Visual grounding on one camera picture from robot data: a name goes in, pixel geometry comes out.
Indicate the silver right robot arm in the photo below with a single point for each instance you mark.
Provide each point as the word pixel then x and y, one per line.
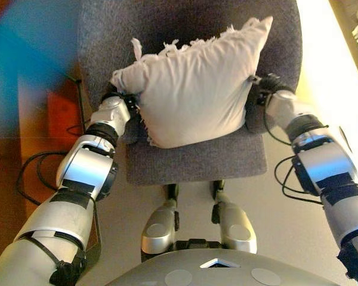
pixel 325 167

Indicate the silver right robot leg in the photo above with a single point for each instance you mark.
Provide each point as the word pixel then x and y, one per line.
pixel 235 226

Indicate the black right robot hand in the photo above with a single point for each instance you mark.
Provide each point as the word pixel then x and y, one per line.
pixel 270 83

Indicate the white fringed cushion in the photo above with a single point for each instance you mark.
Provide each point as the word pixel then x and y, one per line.
pixel 194 98

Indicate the grey fabric armchair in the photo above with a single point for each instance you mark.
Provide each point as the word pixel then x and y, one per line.
pixel 197 161

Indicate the glossy brown cabinet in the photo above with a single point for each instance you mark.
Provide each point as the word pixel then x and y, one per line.
pixel 24 113

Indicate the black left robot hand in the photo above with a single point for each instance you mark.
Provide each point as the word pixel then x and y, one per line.
pixel 132 99

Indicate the silver robot torso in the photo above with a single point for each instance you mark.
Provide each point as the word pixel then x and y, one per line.
pixel 220 268

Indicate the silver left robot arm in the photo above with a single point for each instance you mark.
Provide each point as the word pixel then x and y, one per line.
pixel 83 172

